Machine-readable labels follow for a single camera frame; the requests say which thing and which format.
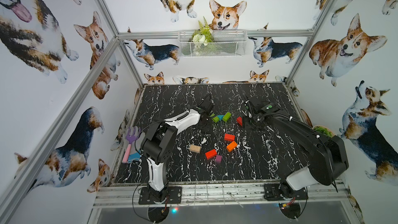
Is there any purple toy rake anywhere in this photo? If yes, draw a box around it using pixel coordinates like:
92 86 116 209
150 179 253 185
122 126 141 163

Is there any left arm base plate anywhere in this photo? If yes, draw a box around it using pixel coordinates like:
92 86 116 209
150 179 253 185
138 186 182 205

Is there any natural wood block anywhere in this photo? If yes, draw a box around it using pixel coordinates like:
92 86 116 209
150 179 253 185
189 145 201 153

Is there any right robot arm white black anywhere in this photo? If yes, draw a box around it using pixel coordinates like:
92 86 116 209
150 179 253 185
243 95 349 199

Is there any pink pot green plant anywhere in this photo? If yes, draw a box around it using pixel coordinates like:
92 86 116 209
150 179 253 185
313 125 335 138

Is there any green block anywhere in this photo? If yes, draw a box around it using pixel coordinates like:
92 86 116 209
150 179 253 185
211 116 220 123
222 112 232 122

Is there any aluminium cage frame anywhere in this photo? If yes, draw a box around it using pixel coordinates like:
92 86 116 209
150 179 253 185
0 0 398 224

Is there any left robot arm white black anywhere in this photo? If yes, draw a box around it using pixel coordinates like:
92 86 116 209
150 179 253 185
140 93 214 202

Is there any artificial fern with flower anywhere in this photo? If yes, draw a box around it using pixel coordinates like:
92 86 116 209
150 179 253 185
191 17 214 55

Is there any red block middle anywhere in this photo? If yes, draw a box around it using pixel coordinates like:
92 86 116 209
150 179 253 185
224 134 235 142

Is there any red block small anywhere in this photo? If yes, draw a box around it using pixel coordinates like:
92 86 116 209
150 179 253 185
236 117 243 126

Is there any white wire basket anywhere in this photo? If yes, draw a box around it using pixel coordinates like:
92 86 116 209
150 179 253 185
178 31 248 58

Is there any red block lower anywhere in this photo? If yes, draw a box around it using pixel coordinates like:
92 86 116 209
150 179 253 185
205 149 217 160

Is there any purple cube block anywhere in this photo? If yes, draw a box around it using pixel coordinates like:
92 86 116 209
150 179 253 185
216 155 222 163

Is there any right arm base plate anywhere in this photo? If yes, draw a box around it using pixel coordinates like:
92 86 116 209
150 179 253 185
263 183 308 201

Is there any orange block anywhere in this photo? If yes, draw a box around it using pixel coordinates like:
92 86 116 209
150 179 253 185
226 141 237 152

